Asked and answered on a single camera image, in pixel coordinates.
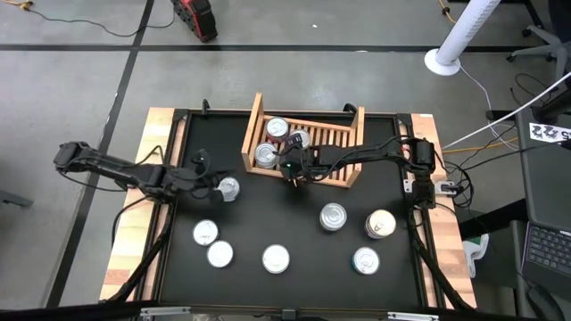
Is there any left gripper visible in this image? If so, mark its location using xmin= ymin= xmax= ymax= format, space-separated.
xmin=167 ymin=167 xmax=237 ymax=206

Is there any blue label salmon can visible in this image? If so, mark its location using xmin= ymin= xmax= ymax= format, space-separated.
xmin=364 ymin=208 xmax=398 ymax=241
xmin=319 ymin=202 xmax=349 ymax=233
xmin=217 ymin=176 xmax=242 ymax=203

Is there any green label tuna can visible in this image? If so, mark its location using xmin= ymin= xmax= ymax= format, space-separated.
xmin=261 ymin=243 xmax=292 ymax=276
xmin=292 ymin=128 xmax=312 ymax=149

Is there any teal label tuna can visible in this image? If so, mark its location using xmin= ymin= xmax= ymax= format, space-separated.
xmin=191 ymin=218 xmax=220 ymax=247
xmin=253 ymin=141 xmax=281 ymax=169
xmin=351 ymin=246 xmax=382 ymax=276

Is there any red label tuna can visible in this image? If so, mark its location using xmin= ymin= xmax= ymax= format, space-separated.
xmin=265 ymin=116 xmax=290 ymax=144
xmin=205 ymin=239 xmax=235 ymax=269

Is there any wooden slatted shelf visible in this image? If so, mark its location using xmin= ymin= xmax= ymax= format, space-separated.
xmin=240 ymin=92 xmax=366 ymax=189

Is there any black table mat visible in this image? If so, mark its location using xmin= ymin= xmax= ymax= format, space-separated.
xmin=158 ymin=110 xmax=424 ymax=309

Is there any red and black tool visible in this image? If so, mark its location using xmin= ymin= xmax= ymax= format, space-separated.
xmin=170 ymin=0 xmax=219 ymax=44

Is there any white tower fan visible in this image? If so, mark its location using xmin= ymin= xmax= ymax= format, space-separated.
xmin=423 ymin=0 xmax=503 ymax=77

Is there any white plastic bag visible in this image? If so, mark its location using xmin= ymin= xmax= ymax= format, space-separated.
xmin=461 ymin=233 xmax=491 ymax=278

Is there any grey furniture foot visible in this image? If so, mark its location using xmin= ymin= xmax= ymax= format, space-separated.
xmin=0 ymin=189 xmax=35 ymax=210

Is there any dark grey side desk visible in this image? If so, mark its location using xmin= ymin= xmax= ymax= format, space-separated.
xmin=515 ymin=104 xmax=571 ymax=291

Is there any white fiducial tag paper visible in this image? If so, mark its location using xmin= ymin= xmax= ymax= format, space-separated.
xmin=528 ymin=122 xmax=571 ymax=144

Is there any dark laptop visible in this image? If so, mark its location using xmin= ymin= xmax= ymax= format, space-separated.
xmin=520 ymin=220 xmax=571 ymax=286

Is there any grey office chair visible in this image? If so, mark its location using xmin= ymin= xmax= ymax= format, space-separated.
xmin=506 ymin=0 xmax=571 ymax=81

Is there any black arm base cable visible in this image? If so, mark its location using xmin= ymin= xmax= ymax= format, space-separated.
xmin=110 ymin=195 xmax=151 ymax=249

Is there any silver frame bracket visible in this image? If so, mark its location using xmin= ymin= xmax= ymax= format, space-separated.
xmin=386 ymin=311 xmax=441 ymax=321
xmin=139 ymin=306 xmax=192 ymax=318

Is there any black floor cable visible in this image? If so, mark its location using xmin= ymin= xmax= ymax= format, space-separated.
xmin=24 ymin=4 xmax=178 ymax=39

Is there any yellow extension cable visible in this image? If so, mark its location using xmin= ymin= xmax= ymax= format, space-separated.
xmin=443 ymin=136 xmax=521 ymax=155
xmin=436 ymin=0 xmax=459 ymax=26

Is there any thin white power cable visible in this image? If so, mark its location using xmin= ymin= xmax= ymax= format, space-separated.
xmin=457 ymin=64 xmax=521 ymax=151

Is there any black frame crossbar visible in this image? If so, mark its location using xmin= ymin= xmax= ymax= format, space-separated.
xmin=0 ymin=299 xmax=571 ymax=321

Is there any thick white cable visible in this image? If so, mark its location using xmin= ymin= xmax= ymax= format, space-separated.
xmin=443 ymin=70 xmax=571 ymax=149

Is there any black cable loop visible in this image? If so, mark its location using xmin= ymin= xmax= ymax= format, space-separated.
xmin=508 ymin=70 xmax=563 ymax=108

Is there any yellow cable plug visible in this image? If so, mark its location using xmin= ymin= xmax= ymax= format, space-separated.
xmin=0 ymin=0 xmax=35 ymax=12

